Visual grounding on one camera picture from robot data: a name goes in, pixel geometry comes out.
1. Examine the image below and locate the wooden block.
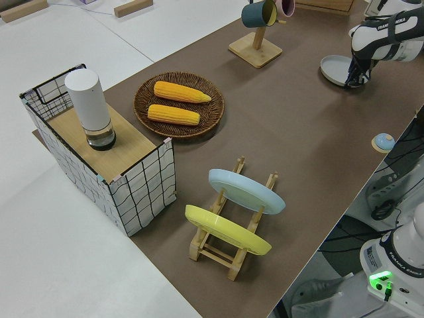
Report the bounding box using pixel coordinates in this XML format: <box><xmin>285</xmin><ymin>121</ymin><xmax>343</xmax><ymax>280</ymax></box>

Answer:
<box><xmin>0</xmin><ymin>0</ymin><xmax>48</xmax><ymax>23</ymax></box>
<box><xmin>113</xmin><ymin>0</ymin><xmax>154</xmax><ymax>18</ymax></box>

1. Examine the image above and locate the light blue call bell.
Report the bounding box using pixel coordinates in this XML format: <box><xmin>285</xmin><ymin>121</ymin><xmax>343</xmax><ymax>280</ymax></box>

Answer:
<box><xmin>370</xmin><ymin>132</ymin><xmax>395</xmax><ymax>154</ymax></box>

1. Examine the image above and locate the wooden cabinet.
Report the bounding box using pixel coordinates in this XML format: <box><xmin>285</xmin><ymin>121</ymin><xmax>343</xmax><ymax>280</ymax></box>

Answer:
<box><xmin>293</xmin><ymin>0</ymin><xmax>356</xmax><ymax>17</ymax></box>

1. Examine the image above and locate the yellow round plate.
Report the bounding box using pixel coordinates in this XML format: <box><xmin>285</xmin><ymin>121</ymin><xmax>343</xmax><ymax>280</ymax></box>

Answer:
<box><xmin>184</xmin><ymin>204</ymin><xmax>273</xmax><ymax>256</ymax></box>

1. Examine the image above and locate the pink mug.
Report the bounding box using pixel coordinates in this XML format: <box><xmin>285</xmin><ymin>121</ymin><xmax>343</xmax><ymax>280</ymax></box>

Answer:
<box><xmin>276</xmin><ymin>0</ymin><xmax>296</xmax><ymax>18</ymax></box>

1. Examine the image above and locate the short blunt corn cob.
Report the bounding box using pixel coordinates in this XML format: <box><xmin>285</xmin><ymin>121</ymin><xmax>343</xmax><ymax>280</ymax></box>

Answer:
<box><xmin>147</xmin><ymin>104</ymin><xmax>201</xmax><ymax>127</ymax></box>

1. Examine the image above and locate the long pointed corn cob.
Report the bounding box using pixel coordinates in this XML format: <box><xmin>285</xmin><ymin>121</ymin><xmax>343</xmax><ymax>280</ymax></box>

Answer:
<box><xmin>154</xmin><ymin>81</ymin><xmax>213</xmax><ymax>104</ymax></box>

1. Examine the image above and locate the teal mug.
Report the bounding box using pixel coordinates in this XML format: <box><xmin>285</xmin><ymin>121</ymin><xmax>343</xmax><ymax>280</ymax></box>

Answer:
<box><xmin>240</xmin><ymin>0</ymin><xmax>278</xmax><ymax>28</ymax></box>

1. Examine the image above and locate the white cylinder bottle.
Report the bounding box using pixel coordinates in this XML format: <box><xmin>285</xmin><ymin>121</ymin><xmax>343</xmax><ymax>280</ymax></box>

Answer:
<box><xmin>64</xmin><ymin>68</ymin><xmax>117</xmax><ymax>152</ymax></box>

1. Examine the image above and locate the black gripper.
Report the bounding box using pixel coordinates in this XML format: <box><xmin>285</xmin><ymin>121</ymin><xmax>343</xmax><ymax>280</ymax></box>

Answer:
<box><xmin>344</xmin><ymin>54</ymin><xmax>374</xmax><ymax>89</ymax></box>

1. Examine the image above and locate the wooden plate rack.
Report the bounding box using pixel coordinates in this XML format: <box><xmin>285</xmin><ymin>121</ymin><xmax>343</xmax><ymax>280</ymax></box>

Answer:
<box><xmin>188</xmin><ymin>155</ymin><xmax>280</xmax><ymax>282</ymax></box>

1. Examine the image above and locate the gray round plate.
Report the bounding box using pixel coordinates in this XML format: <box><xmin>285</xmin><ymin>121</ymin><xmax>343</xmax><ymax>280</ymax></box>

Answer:
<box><xmin>319</xmin><ymin>54</ymin><xmax>354</xmax><ymax>87</ymax></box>

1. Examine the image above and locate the round wicker basket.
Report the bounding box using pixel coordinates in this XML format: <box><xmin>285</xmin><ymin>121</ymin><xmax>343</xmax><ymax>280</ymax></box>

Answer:
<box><xmin>133</xmin><ymin>72</ymin><xmax>226</xmax><ymax>138</ymax></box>

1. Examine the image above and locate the black wire grid basket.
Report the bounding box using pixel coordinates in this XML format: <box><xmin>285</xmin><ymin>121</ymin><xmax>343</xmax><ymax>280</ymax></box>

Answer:
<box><xmin>19</xmin><ymin>62</ymin><xmax>176</xmax><ymax>238</ymax></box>

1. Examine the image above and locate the wooden board in basket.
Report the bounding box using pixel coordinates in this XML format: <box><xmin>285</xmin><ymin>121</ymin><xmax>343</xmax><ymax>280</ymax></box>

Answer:
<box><xmin>47</xmin><ymin>105</ymin><xmax>157</xmax><ymax>184</ymax></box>

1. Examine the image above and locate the wooden mug tree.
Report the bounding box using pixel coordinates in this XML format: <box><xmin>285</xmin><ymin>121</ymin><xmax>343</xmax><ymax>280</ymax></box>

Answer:
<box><xmin>228</xmin><ymin>18</ymin><xmax>284</xmax><ymax>70</ymax></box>

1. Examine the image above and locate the light blue round plate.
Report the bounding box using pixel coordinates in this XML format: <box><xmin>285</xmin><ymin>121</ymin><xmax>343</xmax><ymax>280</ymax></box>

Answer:
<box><xmin>208</xmin><ymin>168</ymin><xmax>286</xmax><ymax>215</ymax></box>

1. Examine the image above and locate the black floor cable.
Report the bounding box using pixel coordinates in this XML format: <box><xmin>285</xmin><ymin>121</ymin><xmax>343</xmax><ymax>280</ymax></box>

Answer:
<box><xmin>326</xmin><ymin>109</ymin><xmax>424</xmax><ymax>254</ymax></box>

